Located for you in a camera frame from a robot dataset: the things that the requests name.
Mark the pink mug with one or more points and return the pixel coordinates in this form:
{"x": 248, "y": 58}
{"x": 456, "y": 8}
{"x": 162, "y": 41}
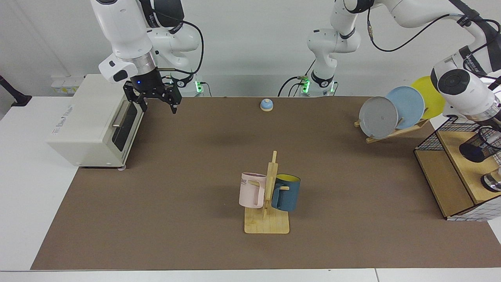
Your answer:
{"x": 248, "y": 192}

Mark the black camera stand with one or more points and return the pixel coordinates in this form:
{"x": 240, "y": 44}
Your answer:
{"x": 15, "y": 98}

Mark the grey plate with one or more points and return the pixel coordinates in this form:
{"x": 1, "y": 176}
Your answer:
{"x": 377, "y": 117}

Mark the dark teal mug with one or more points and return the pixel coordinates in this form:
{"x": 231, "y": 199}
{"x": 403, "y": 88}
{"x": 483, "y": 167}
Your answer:
{"x": 287, "y": 196}

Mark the light blue plate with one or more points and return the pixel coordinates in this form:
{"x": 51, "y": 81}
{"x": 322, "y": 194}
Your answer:
{"x": 409, "y": 103}

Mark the glass lid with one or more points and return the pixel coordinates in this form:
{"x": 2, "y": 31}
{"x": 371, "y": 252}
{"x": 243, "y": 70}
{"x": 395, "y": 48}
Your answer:
{"x": 492, "y": 182}

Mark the brown table cloth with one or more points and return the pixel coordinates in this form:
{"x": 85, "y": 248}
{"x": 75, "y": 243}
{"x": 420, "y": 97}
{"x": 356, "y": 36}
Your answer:
{"x": 156, "y": 215}

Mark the yellow plate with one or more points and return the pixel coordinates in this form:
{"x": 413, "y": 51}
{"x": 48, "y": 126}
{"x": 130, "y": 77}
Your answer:
{"x": 426, "y": 98}

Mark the wooden plate rack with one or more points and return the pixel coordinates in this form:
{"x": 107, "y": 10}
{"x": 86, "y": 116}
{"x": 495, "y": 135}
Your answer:
{"x": 407, "y": 129}

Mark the black mesh pen holder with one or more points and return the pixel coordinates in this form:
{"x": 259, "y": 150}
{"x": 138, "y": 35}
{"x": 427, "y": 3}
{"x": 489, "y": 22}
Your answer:
{"x": 471, "y": 152}

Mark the wooden cup stand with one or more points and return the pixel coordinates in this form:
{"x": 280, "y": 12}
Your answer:
{"x": 266, "y": 225}

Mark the pale toaster oven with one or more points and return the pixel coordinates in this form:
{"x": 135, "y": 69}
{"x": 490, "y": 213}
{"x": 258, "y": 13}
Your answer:
{"x": 90, "y": 125}

